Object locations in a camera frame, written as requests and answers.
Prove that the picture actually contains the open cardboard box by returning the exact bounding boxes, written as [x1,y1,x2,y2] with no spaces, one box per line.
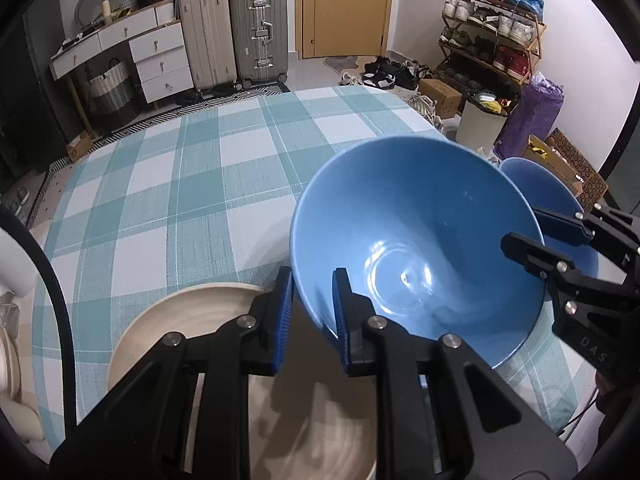
[522,135,583,196]

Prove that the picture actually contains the small cardboard box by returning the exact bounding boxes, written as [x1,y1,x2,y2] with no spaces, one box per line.
[66,132,94,162]

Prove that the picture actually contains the brown cardboard box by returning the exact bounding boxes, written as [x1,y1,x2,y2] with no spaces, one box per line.
[417,78,463,117]

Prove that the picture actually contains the beige suitcase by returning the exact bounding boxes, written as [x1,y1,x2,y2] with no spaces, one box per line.
[179,0,238,93]

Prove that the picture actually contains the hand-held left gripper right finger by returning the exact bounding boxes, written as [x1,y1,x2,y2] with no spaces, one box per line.
[331,267,578,480]

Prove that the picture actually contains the silver suitcase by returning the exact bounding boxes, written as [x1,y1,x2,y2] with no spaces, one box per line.
[229,0,290,86]

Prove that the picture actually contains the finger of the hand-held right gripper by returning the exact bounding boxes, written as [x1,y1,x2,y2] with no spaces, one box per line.
[501,231,585,307]
[532,205,601,247]

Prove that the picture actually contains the teal checkered tablecloth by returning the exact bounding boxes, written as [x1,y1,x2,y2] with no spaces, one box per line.
[32,85,591,461]

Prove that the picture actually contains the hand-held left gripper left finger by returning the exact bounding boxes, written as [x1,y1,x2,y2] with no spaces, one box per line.
[50,266,294,480]

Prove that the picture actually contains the patterned brown box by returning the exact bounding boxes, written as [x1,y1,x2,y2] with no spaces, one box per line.
[545,129,608,211]

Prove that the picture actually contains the white trash bin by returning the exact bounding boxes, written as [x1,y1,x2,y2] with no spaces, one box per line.
[457,92,511,148]

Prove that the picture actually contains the black cable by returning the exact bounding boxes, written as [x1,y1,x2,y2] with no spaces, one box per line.
[0,204,77,431]

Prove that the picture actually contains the black and white sneakers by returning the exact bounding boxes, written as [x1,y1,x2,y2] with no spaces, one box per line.
[362,57,418,91]

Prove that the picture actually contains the rows of shoes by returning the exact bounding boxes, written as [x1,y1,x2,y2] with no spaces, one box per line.
[439,0,546,81]

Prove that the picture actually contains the grey door mat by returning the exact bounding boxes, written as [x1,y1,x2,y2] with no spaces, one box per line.
[324,55,368,72]

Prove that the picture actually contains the purple bag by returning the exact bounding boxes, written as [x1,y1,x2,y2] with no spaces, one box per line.
[495,72,565,161]

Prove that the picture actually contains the large blue bowl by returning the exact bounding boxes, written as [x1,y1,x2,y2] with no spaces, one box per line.
[289,135,547,371]

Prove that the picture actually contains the cream round plate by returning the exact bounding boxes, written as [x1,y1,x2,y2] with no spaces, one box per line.
[106,282,378,480]

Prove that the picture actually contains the wooden door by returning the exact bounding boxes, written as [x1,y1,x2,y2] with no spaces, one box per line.
[295,0,396,59]

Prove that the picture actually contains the white drawer dresser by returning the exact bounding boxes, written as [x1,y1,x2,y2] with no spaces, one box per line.
[50,5,196,107]

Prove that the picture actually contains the wooden shoe rack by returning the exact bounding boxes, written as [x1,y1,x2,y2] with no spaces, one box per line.
[437,0,546,101]

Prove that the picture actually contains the woven laundry basket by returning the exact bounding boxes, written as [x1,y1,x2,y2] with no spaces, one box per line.
[89,60,137,117]

